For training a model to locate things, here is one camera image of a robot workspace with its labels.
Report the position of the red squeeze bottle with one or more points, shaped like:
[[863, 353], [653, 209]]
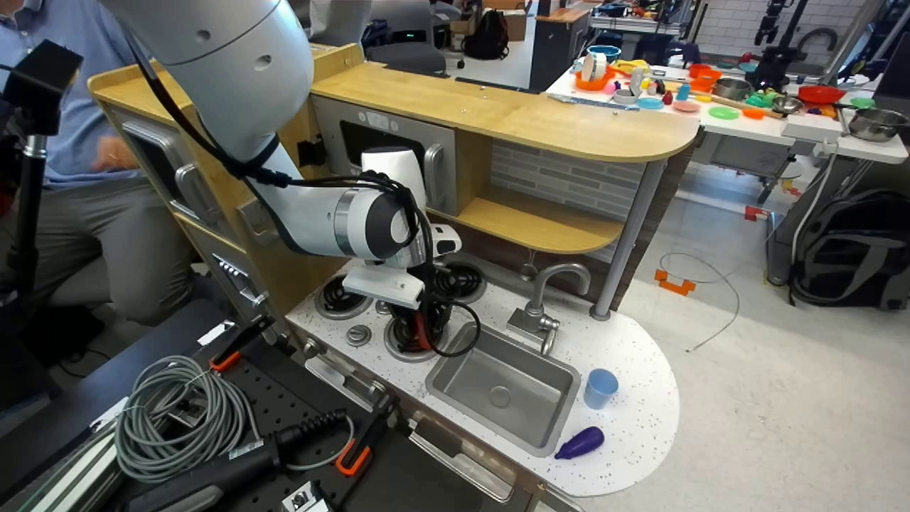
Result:
[[420, 335]]

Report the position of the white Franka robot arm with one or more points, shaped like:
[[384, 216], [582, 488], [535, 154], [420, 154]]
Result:
[[245, 86]]

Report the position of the grey toy faucet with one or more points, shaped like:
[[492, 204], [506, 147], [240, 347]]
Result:
[[543, 300]]

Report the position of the purple toy eggplant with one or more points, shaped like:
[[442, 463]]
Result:
[[582, 443]]

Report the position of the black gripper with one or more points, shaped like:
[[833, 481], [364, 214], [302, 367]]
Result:
[[422, 308]]

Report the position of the light blue plastic cup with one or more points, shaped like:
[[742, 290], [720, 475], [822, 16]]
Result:
[[600, 387]]

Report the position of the large black backpack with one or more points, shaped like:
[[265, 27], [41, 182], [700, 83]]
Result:
[[853, 252]]

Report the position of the wooden toy play kitchen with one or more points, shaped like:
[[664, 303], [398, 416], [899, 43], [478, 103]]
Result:
[[531, 123]]

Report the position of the grey round stove knob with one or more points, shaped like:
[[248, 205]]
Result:
[[360, 335]]

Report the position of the person in blue shirt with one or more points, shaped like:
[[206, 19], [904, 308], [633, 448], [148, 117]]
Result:
[[85, 180]]

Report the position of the grey toy sink basin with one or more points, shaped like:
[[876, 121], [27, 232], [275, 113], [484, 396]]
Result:
[[501, 387]]

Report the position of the small black backpack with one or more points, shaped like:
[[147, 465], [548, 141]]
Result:
[[488, 32]]

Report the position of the black office chair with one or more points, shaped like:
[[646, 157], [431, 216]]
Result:
[[401, 39]]

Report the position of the white table with toys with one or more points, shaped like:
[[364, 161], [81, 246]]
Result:
[[815, 130]]

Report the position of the orange plastic bowl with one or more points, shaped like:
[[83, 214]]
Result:
[[704, 77]]

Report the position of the grey toy microwave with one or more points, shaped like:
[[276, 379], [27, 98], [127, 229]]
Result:
[[437, 157]]

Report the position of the green plastic plate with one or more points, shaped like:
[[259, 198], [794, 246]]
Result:
[[724, 113]]

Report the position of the red plastic bowl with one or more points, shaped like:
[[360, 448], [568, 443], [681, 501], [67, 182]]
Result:
[[819, 96]]

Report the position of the small orange clamp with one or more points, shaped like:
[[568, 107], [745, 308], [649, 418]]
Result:
[[226, 362]]

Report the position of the black camera on stand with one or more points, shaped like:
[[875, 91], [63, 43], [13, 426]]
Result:
[[31, 103]]

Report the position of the black coil stove burner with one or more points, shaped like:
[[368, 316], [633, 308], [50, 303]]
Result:
[[469, 283], [398, 347], [340, 300]]

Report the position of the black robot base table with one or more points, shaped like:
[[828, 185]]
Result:
[[236, 444]]

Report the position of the orange bracket on floor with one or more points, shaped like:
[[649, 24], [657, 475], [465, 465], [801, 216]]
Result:
[[674, 283]]

